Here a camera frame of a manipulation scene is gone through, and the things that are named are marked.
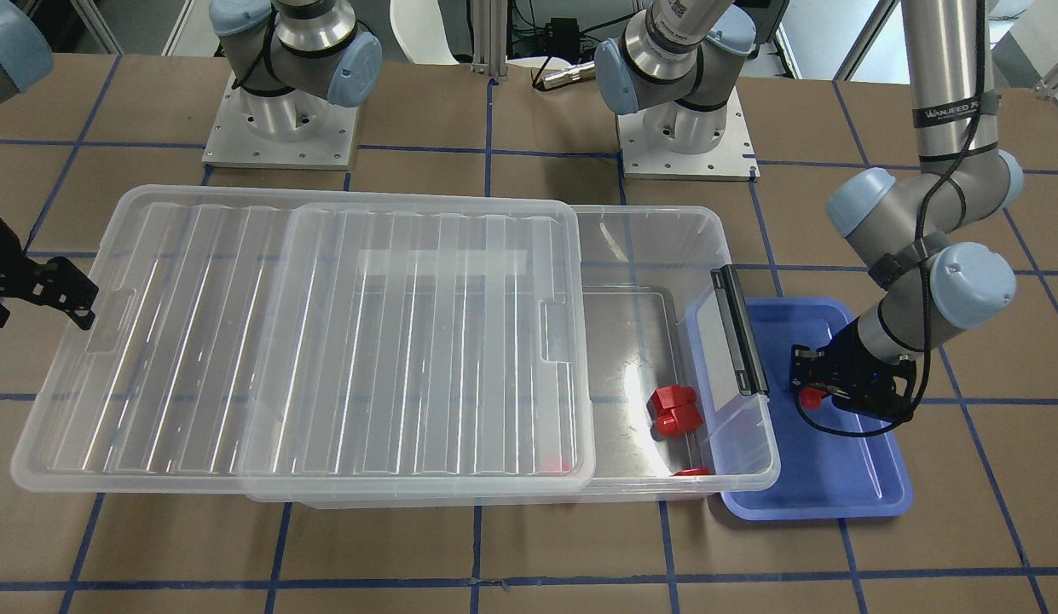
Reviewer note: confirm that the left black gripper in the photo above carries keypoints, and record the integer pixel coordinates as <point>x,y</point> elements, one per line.
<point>846,351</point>

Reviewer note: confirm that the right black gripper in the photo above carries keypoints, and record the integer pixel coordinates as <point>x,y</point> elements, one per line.
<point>2,260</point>

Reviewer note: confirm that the clear plastic box lid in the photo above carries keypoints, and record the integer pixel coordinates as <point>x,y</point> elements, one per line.
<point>154,398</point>

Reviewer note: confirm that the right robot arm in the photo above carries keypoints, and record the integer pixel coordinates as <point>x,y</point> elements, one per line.
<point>275,48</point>

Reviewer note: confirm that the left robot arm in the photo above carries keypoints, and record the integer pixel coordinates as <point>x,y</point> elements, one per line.
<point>678,62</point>

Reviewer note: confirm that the clear plastic storage box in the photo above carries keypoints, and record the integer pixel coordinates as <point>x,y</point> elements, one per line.
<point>682,358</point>

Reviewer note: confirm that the blue plastic tray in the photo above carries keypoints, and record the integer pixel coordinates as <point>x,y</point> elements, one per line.
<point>822,476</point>

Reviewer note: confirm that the white chair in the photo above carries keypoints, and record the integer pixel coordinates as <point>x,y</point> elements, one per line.
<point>419,30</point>

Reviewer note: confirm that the black box latch handle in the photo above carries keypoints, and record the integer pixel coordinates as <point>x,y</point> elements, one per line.
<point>746,361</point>

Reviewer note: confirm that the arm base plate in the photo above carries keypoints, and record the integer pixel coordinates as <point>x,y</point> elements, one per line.
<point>670,142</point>
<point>294,131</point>

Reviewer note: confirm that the aluminium frame post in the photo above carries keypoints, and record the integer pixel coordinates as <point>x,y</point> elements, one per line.
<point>489,26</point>

